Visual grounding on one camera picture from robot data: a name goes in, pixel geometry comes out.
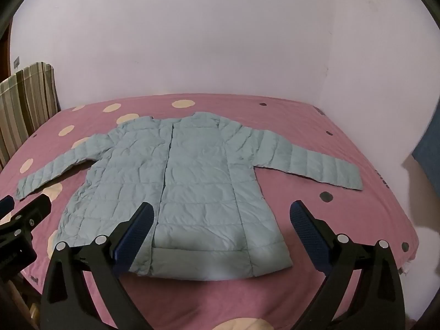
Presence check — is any light teal quilted down jacket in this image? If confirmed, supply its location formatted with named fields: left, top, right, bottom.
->
left=16, top=112, right=362, bottom=281

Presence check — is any pink polka dot bedspread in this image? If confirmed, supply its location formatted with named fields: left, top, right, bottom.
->
left=1, top=95, right=418, bottom=329

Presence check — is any blue fabric item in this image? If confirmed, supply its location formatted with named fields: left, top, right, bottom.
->
left=412, top=104, right=440, bottom=196

